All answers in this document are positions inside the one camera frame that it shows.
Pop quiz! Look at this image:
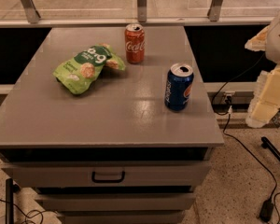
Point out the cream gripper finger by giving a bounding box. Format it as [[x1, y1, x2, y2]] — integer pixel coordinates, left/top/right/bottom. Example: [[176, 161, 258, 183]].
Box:
[[245, 64, 280, 128], [245, 26, 269, 51]]

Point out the green rice chip bag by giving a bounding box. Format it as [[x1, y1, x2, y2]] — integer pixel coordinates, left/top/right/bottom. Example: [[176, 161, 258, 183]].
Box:
[[53, 44, 125, 95]]

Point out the black stand leg right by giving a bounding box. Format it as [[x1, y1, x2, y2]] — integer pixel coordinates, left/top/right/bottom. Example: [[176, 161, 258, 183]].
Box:
[[261, 136, 280, 162]]

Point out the black stand leg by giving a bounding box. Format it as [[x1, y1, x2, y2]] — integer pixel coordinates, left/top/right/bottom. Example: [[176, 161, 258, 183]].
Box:
[[5, 178, 20, 224], [261, 136, 280, 162]]

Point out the blue Pepsi can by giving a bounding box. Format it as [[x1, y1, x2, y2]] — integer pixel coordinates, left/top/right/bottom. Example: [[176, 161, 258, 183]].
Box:
[[164, 63, 194, 111]]

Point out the black power adapter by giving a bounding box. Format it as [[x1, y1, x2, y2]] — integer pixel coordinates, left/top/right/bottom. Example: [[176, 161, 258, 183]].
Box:
[[259, 199, 273, 222]]

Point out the red Coca-Cola can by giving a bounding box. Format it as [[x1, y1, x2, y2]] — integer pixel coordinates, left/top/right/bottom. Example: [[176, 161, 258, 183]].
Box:
[[124, 24, 145, 63]]

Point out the top grey drawer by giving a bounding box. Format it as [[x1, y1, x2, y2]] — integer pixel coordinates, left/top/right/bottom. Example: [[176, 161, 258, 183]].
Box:
[[2, 161, 211, 188]]

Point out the grey drawer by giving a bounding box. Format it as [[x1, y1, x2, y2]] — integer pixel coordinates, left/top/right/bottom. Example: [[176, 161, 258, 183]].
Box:
[[35, 193, 195, 212], [57, 211, 185, 224], [2, 161, 211, 188]]

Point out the grey drawer cabinet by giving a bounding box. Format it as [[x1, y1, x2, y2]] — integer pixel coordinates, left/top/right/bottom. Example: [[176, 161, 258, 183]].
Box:
[[0, 26, 225, 224]]

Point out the middle grey drawer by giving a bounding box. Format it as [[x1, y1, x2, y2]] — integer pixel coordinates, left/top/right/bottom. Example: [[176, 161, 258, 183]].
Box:
[[35, 193, 195, 212]]

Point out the bottom grey drawer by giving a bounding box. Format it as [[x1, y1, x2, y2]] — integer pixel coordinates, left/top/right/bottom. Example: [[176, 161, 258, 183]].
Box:
[[57, 211, 185, 224]]

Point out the black stand leg left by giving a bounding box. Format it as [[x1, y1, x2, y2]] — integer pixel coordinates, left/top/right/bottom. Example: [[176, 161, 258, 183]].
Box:
[[5, 178, 20, 224]]

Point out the black power cable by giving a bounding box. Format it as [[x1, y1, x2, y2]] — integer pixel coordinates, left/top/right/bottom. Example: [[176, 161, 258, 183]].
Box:
[[211, 51, 278, 201]]

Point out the black drawer handle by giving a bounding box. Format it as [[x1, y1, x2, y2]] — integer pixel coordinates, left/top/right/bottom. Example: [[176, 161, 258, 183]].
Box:
[[91, 171, 126, 184]]

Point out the metal window rail frame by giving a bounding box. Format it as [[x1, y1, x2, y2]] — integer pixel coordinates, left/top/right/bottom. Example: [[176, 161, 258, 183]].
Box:
[[0, 0, 280, 27]]

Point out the black floor cable left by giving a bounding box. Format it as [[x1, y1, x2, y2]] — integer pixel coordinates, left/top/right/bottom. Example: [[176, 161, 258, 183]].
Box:
[[0, 195, 55, 224]]

